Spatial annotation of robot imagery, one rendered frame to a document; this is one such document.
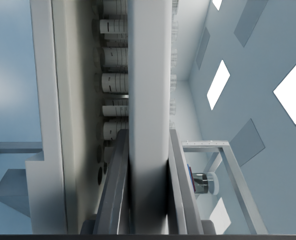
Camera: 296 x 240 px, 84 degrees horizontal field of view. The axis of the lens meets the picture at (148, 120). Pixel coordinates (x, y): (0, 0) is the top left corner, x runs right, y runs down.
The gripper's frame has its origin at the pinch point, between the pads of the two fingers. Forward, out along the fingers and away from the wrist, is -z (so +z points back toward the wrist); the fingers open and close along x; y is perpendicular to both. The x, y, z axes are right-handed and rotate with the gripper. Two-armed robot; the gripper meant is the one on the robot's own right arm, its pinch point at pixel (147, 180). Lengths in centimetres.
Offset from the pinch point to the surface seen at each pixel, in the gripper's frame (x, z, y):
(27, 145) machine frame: 84, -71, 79
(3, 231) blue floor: 106, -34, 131
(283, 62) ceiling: -182, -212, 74
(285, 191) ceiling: -182, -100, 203
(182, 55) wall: -126, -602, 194
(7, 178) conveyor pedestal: 102, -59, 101
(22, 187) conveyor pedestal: 88, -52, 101
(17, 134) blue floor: 106, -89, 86
